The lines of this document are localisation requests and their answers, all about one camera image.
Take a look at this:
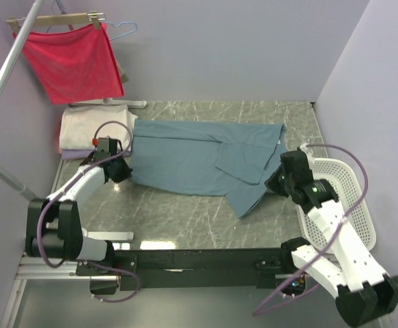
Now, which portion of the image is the grey metal clothes rack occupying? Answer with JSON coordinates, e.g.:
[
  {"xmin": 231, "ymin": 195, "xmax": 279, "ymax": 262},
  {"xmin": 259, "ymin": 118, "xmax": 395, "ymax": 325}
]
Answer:
[{"xmin": 0, "ymin": 0, "xmax": 147, "ymax": 243}]

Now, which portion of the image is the folded purple t shirt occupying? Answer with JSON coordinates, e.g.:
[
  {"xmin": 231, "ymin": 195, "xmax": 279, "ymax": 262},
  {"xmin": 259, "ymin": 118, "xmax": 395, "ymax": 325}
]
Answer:
[{"xmin": 60, "ymin": 148, "xmax": 131, "ymax": 161}]

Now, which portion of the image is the aluminium rail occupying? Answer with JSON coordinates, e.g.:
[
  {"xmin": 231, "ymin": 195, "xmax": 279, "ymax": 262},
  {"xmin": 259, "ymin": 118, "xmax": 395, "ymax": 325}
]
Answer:
[{"xmin": 17, "ymin": 245, "xmax": 315, "ymax": 279}]

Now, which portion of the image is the tan cloth behind towel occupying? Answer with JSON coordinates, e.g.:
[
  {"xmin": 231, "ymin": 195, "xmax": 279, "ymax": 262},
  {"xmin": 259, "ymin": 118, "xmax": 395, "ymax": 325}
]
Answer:
[{"xmin": 117, "ymin": 63, "xmax": 130, "ymax": 84}]

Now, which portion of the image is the wooden clip hanger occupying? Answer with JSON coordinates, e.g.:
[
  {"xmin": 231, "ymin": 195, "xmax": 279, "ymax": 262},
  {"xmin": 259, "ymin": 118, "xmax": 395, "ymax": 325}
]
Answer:
[{"xmin": 5, "ymin": 12, "xmax": 106, "ymax": 31}]

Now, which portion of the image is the folded white t shirt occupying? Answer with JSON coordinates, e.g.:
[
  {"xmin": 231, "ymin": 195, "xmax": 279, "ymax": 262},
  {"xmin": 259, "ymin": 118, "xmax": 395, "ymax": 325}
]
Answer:
[{"xmin": 59, "ymin": 105, "xmax": 138, "ymax": 150}]

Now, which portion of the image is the white perforated plastic basket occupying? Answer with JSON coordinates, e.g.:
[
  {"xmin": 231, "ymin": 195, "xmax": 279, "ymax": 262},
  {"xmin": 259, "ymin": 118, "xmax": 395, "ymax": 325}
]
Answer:
[{"xmin": 296, "ymin": 158, "xmax": 377, "ymax": 251}]

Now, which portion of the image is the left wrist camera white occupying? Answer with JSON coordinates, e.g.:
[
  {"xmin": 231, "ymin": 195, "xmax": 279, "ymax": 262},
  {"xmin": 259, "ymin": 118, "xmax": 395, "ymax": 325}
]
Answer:
[{"xmin": 92, "ymin": 137, "xmax": 111, "ymax": 147}]

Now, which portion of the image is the blue t shirt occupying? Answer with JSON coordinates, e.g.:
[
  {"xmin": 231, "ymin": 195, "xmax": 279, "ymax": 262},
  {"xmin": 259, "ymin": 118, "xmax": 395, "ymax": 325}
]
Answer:
[{"xmin": 130, "ymin": 120, "xmax": 287, "ymax": 218}]

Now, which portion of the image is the red towel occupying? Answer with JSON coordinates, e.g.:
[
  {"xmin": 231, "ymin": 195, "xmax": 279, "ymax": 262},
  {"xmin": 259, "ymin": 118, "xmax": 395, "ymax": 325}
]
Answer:
[{"xmin": 23, "ymin": 23, "xmax": 124, "ymax": 105}]

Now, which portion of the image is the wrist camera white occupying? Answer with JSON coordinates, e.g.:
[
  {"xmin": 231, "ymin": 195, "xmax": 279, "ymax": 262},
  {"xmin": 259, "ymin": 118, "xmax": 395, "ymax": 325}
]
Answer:
[
  {"xmin": 92, "ymin": 137, "xmax": 111, "ymax": 147},
  {"xmin": 299, "ymin": 143, "xmax": 315, "ymax": 167}
]

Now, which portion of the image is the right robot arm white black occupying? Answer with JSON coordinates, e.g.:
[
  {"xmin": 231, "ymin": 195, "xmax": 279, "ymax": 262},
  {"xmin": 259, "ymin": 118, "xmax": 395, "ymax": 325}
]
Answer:
[{"xmin": 265, "ymin": 149, "xmax": 398, "ymax": 327}]

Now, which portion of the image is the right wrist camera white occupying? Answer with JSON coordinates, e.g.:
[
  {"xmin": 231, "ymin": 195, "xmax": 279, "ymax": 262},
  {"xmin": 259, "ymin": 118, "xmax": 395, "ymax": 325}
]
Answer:
[{"xmin": 299, "ymin": 143, "xmax": 315, "ymax": 167}]

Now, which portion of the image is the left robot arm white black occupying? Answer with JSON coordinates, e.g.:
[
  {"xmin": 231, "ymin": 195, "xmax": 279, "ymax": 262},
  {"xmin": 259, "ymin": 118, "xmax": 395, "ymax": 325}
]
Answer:
[{"xmin": 25, "ymin": 137, "xmax": 132, "ymax": 275}]

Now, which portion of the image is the black base beam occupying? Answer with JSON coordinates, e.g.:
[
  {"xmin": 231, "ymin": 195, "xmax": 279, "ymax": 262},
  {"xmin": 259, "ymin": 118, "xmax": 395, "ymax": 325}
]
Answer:
[{"xmin": 76, "ymin": 248, "xmax": 296, "ymax": 295}]

